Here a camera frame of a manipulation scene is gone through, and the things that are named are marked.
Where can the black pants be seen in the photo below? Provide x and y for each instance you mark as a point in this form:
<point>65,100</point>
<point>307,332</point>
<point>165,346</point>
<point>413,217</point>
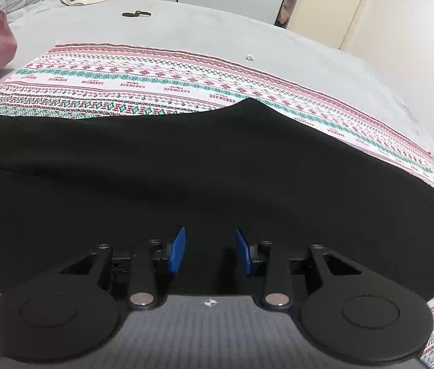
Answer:
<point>201,169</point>

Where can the bed with grey bedspread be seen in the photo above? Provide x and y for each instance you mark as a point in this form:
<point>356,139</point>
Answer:
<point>201,27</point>

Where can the small black object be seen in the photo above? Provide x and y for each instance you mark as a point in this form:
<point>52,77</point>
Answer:
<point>134,14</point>

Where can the beige stuffed item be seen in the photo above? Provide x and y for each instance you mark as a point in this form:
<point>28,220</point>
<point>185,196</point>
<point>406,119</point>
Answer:
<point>284,11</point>

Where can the cream door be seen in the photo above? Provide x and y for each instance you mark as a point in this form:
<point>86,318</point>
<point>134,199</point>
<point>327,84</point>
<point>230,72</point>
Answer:
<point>328,7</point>

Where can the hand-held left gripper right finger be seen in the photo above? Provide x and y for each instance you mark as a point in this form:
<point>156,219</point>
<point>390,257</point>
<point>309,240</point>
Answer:
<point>242,253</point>

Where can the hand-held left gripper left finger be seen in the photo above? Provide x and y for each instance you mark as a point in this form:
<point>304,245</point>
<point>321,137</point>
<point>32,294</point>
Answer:
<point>177,250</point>

